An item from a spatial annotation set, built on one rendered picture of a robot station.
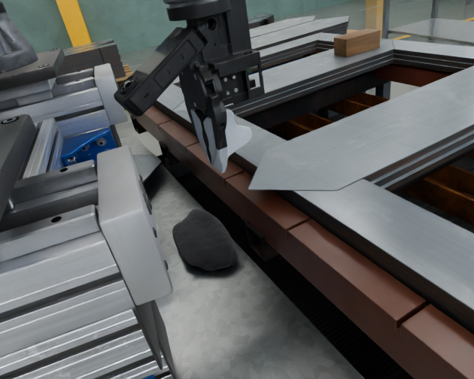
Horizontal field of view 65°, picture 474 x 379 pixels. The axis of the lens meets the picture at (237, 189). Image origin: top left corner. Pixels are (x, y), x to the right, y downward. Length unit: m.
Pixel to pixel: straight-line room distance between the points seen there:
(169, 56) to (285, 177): 0.25
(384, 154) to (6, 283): 0.51
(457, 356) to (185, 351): 0.35
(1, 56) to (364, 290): 0.66
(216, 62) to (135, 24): 7.22
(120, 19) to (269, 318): 7.25
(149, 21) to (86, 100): 6.94
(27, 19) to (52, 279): 7.44
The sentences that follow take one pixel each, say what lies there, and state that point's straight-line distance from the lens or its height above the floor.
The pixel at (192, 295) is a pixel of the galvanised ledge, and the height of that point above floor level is 0.68.
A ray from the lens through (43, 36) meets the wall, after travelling 7.70.
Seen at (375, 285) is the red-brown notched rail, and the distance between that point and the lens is 0.43.
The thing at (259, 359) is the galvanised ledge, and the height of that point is 0.68.
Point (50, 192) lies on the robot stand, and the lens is 0.39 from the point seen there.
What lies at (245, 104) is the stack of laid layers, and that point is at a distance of 0.92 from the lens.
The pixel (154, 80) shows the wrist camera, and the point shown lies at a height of 1.04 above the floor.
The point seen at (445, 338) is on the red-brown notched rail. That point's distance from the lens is 0.40.
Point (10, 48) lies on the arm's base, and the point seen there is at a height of 1.07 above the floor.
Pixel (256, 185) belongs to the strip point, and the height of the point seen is 0.85.
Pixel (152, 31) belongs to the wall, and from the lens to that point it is 7.70.
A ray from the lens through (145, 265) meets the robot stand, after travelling 0.31.
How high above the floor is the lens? 1.14
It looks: 31 degrees down
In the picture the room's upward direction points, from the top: 11 degrees counter-clockwise
